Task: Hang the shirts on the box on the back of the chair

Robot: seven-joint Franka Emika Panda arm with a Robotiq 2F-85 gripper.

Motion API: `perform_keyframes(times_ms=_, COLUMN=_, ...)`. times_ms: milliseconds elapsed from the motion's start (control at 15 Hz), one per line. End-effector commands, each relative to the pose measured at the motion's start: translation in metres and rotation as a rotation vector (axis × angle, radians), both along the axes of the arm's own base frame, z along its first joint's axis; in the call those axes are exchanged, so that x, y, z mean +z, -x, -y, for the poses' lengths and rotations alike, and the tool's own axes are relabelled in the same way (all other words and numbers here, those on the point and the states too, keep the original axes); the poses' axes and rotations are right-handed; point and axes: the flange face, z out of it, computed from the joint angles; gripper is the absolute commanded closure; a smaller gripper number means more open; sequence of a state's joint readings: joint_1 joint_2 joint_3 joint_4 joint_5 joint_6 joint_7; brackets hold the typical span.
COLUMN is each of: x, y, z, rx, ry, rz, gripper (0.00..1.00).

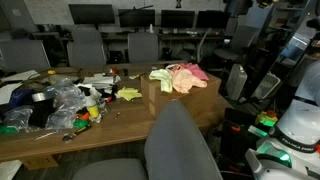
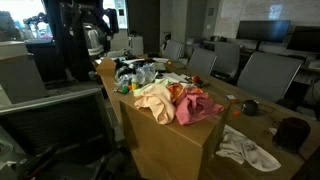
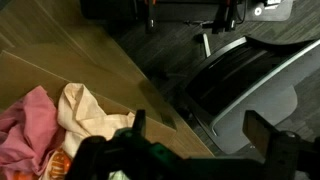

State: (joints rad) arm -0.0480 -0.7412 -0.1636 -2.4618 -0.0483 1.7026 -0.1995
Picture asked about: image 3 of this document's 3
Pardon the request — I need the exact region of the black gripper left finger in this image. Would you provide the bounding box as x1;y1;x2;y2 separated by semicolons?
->
64;109;181;180

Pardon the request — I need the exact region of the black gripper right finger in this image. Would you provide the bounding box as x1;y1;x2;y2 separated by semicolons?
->
242;109;320;180

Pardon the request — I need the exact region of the peach shirt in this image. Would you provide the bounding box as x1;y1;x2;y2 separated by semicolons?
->
57;83;136;160

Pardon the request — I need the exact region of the pink shirt orange print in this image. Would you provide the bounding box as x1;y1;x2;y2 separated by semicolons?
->
0;85;73;180

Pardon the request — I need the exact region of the grey office chair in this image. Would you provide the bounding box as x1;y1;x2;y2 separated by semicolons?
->
184;33;320;156

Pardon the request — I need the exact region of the long wooden table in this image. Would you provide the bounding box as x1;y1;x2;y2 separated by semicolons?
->
0;0;214;159

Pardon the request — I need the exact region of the black case orange latch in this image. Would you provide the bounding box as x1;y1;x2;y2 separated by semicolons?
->
79;0;248;34

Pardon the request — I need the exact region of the grey plate white knob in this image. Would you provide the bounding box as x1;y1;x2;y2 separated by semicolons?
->
246;0;294;22

